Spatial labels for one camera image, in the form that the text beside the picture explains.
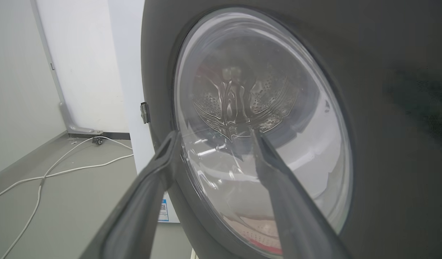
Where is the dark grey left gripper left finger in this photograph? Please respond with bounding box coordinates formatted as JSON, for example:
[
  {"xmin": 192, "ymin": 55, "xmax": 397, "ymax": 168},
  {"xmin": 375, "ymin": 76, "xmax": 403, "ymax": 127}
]
[{"xmin": 80, "ymin": 130, "xmax": 182, "ymax": 259}]

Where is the blue label sticker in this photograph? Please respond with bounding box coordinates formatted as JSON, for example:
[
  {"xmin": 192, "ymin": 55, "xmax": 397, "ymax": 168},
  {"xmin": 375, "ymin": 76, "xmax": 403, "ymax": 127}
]
[{"xmin": 158, "ymin": 199, "xmax": 170, "ymax": 222}]

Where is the white washing machine body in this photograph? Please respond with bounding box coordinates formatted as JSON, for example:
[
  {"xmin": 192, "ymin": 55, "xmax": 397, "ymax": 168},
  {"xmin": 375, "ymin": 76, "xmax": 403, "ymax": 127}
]
[{"xmin": 107, "ymin": 0, "xmax": 181, "ymax": 223}]

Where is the grey metal partition foot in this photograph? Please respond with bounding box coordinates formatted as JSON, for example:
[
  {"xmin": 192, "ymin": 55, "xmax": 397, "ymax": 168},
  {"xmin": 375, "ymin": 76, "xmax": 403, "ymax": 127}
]
[{"xmin": 58, "ymin": 102, "xmax": 103, "ymax": 136}]

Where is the dark grey washing machine door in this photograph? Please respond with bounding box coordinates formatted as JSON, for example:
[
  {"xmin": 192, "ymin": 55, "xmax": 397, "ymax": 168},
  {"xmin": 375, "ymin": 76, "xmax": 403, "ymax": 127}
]
[{"xmin": 141, "ymin": 0, "xmax": 442, "ymax": 259}]

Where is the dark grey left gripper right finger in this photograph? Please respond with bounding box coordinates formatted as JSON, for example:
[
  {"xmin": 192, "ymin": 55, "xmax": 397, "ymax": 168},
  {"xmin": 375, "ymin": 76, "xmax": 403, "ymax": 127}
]
[{"xmin": 251, "ymin": 129, "xmax": 351, "ymax": 259}]

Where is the white cable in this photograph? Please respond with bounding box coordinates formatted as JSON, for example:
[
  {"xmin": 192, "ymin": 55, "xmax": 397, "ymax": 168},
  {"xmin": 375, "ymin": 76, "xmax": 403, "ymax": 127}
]
[
  {"xmin": 1, "ymin": 136, "xmax": 133, "ymax": 259},
  {"xmin": 0, "ymin": 154, "xmax": 134, "ymax": 201}
]

